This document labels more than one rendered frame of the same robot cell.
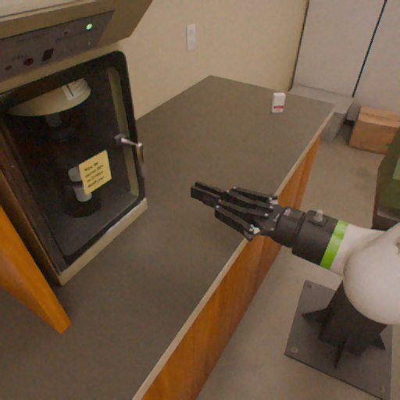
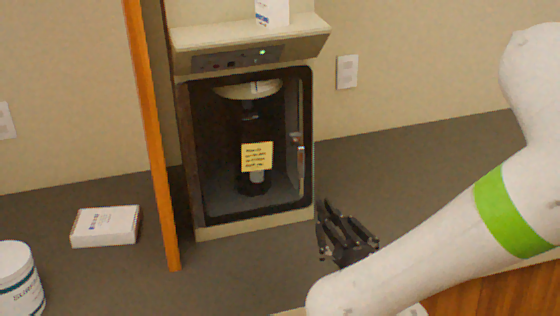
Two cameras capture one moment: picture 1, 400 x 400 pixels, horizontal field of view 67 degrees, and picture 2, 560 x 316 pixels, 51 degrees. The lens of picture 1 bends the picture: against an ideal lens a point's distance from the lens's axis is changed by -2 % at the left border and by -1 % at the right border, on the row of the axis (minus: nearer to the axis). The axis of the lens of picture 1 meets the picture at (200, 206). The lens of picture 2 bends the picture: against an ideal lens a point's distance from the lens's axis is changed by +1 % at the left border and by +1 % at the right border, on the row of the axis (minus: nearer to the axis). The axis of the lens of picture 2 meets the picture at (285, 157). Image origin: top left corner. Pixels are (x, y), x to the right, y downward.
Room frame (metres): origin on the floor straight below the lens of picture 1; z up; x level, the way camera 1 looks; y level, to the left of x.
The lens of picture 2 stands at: (-0.31, -0.63, 1.90)
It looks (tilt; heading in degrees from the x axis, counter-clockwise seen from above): 31 degrees down; 42
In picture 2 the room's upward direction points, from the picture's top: 2 degrees counter-clockwise
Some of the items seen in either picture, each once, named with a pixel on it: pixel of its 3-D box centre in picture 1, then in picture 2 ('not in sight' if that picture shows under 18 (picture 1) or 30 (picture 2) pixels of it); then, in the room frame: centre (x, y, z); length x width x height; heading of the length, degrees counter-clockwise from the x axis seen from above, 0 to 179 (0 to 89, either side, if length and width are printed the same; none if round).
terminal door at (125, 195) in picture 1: (89, 167); (252, 150); (0.53, 0.23, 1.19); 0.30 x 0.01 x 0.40; 148
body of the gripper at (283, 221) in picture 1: (276, 221); (354, 257); (0.42, -0.15, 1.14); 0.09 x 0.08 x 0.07; 58
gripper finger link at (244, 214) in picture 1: (241, 213); (334, 238); (0.44, -0.08, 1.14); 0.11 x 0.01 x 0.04; 62
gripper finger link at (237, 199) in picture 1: (248, 205); (349, 235); (0.47, -0.10, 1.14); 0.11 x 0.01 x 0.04; 53
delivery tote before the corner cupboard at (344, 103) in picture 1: (314, 113); not in sight; (2.87, -1.14, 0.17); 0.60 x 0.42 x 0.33; 56
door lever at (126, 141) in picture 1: (135, 157); (298, 157); (0.61, 0.15, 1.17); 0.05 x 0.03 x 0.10; 58
